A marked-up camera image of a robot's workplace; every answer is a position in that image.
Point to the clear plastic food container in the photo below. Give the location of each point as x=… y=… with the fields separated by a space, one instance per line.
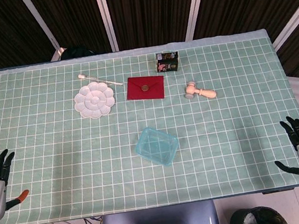
x=157 y=147

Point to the clear blue plastic container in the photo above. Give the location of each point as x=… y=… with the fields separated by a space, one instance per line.
x=143 y=144

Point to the green checked tablecloth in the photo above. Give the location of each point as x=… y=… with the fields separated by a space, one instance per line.
x=58 y=145

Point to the black waste bin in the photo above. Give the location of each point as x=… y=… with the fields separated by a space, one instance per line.
x=255 y=220

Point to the small wooden mallet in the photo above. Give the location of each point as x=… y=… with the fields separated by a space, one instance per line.
x=201 y=91

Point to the white flower-shaped paint palette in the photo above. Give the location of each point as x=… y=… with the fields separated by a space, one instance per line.
x=94 y=100

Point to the white thin brush stick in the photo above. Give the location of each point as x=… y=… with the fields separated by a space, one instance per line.
x=99 y=80

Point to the black object behind table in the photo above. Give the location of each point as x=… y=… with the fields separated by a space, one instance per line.
x=77 y=51

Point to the black luncheon meat can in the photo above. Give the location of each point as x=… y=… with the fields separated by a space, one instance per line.
x=167 y=62

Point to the red envelope with gold seal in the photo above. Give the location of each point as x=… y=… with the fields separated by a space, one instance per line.
x=138 y=92

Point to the white partition frame post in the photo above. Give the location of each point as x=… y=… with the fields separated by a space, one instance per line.
x=195 y=3
x=294 y=24
x=105 y=17
x=40 y=24

